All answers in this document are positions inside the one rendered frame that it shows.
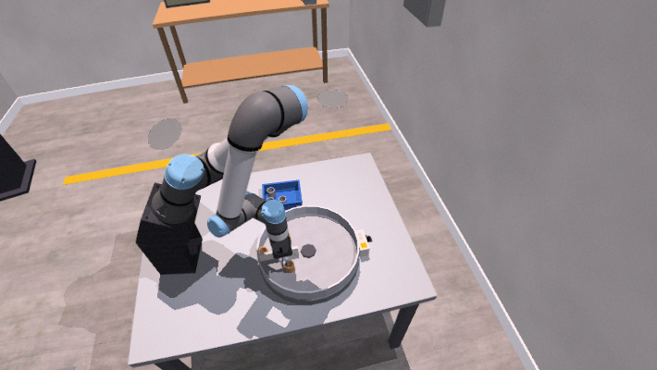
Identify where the blue crate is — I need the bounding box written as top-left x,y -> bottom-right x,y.
262,179 -> 303,210

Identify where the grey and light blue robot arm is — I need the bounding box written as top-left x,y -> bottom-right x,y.
151,85 -> 308,238

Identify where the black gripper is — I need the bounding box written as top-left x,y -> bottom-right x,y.
267,227 -> 292,269

